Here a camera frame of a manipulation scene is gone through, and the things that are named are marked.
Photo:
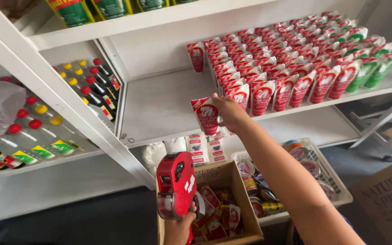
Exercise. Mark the rows of green standing pouches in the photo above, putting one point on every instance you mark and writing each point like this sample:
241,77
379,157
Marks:
374,68

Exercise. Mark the group of yellow-capped vinegar bottles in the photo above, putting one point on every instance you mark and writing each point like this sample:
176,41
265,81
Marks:
71,81

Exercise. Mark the open brown cardboard box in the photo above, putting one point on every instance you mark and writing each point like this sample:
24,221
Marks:
230,175

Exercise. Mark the group of dark sauce bottles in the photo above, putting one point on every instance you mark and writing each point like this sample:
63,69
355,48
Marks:
99,90

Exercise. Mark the person's right hand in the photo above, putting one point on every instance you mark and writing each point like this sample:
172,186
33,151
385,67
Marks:
231,114

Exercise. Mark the white sugar packet red label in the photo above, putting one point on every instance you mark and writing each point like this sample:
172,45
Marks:
216,149
196,148

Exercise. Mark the person's right fingers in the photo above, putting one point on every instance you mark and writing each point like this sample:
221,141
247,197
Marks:
216,99

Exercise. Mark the red sauce pouch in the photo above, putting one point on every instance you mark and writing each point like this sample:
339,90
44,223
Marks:
207,115

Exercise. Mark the clear bag of white sugar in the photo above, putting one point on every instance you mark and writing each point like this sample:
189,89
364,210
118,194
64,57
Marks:
175,144
153,155

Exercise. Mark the rows of red standing pouches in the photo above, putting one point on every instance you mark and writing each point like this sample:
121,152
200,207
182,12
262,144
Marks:
267,68

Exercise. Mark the person's left fingers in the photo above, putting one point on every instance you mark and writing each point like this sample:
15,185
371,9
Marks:
193,209

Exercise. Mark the heap of tin cans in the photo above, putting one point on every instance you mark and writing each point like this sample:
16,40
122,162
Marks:
255,185

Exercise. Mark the red price label gun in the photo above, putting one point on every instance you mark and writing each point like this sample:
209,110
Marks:
175,180

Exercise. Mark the group of red-capped clear bottles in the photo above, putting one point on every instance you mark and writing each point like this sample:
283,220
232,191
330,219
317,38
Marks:
26,139

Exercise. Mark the white wooden shelf unit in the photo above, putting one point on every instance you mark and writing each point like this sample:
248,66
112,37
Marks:
158,102

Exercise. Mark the person's left hand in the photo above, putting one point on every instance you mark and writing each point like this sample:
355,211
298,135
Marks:
178,228

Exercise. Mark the heap of red sauce sachets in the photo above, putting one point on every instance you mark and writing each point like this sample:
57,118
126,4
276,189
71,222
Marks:
216,217

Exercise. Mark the printed brown carton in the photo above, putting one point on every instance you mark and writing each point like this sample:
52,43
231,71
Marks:
390,200

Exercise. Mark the white folding frame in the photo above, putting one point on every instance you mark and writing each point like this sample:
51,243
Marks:
379,124

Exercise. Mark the white plastic basket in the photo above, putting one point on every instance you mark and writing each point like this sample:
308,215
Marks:
328,170

